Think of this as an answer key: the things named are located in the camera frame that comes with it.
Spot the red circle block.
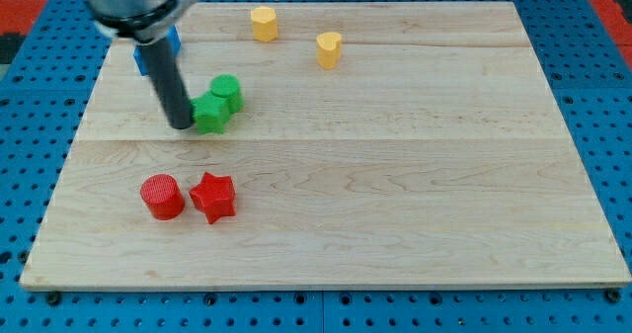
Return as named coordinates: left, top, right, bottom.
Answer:
left=140, top=174, right=185, bottom=220

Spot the yellow heart block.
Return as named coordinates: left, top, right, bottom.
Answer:
left=316, top=32, right=342, bottom=69

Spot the green star block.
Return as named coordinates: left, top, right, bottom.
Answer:
left=192, top=93, right=231, bottom=134

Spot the yellow hexagon block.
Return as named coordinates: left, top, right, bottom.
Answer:
left=250, top=6, right=278, bottom=42

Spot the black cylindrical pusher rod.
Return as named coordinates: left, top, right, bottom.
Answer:
left=138, top=38, right=194, bottom=129

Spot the blue block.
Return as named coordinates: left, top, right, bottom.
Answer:
left=133, top=27, right=182, bottom=76

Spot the green circle block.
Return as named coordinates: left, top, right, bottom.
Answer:
left=210, top=74, right=244, bottom=114

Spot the wooden board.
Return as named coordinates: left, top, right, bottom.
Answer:
left=21, top=2, right=631, bottom=291

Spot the red star block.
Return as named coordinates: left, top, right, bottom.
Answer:
left=189, top=172, right=236, bottom=224

